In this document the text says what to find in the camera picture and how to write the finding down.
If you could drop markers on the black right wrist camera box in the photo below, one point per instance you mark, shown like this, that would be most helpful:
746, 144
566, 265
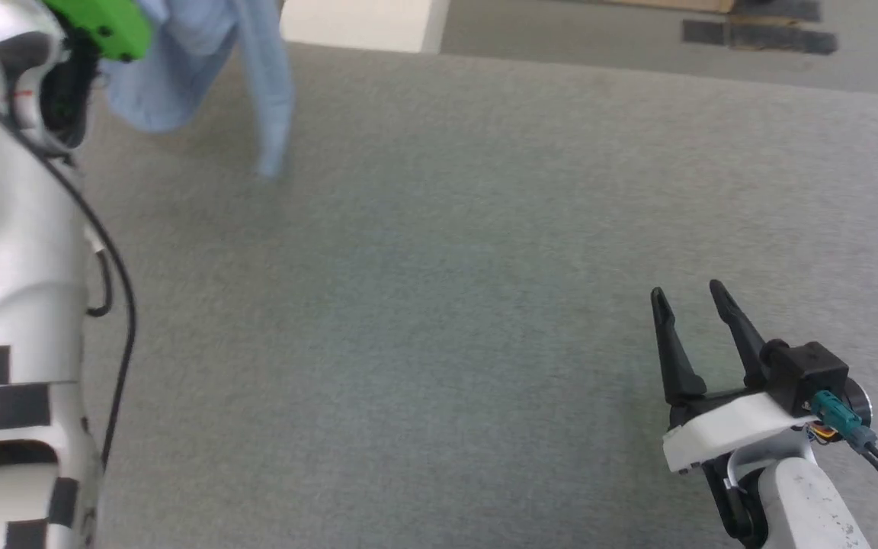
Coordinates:
809, 374

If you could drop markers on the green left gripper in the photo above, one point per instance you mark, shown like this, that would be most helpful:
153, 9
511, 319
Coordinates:
100, 23

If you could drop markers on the light blue t-shirt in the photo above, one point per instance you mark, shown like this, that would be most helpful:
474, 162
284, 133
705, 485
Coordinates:
172, 69

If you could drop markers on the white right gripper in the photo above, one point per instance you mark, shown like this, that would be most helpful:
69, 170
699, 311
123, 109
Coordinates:
728, 431

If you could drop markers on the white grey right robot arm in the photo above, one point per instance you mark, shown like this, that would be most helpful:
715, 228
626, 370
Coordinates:
805, 503

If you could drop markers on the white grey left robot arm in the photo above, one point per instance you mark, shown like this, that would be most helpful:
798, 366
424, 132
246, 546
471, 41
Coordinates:
4, 229

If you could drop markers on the white box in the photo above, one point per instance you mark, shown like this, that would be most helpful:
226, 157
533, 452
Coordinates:
363, 23

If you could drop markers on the grey fabric padded surface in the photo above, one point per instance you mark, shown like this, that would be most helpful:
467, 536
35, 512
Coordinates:
447, 305

